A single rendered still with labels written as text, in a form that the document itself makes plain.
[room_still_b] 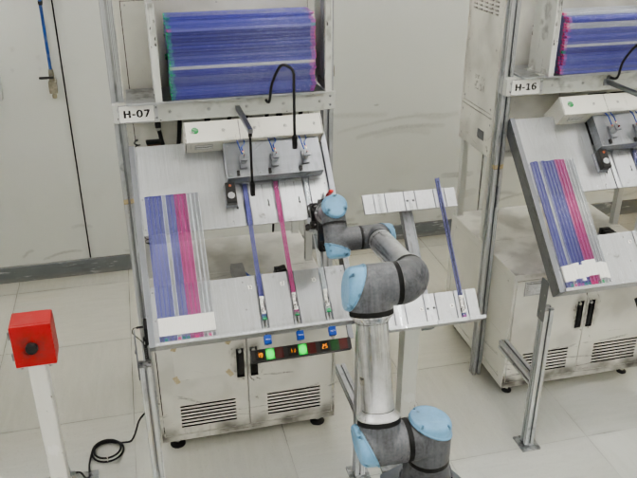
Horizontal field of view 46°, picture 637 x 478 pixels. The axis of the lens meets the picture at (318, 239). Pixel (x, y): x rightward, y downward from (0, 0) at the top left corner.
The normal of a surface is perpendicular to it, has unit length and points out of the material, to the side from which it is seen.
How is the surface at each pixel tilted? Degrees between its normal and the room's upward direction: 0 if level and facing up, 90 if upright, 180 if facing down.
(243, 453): 0
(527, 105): 90
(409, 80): 90
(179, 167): 46
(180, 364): 90
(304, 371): 91
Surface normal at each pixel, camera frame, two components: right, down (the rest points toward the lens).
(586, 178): 0.17, -0.35
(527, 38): 0.24, 0.42
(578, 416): 0.00, -0.90
